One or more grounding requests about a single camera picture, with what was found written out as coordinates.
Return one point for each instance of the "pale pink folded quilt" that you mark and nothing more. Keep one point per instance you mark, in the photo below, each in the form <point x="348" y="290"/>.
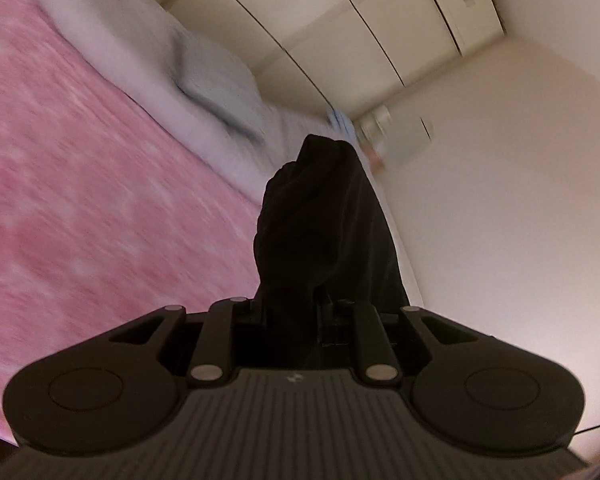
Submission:
<point x="137" y="46"/>

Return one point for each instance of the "white wardrobe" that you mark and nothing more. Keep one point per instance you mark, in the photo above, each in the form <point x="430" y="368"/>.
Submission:
<point x="349" y="54"/>

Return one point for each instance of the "black trousers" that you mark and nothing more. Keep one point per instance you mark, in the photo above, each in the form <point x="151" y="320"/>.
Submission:
<point x="321" y="237"/>

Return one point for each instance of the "pink floral bed blanket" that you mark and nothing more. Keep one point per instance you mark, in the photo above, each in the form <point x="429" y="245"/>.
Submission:
<point x="103" y="215"/>

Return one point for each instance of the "grey checked cushion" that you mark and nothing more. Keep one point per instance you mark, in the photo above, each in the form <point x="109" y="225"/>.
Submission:
<point x="219" y="81"/>

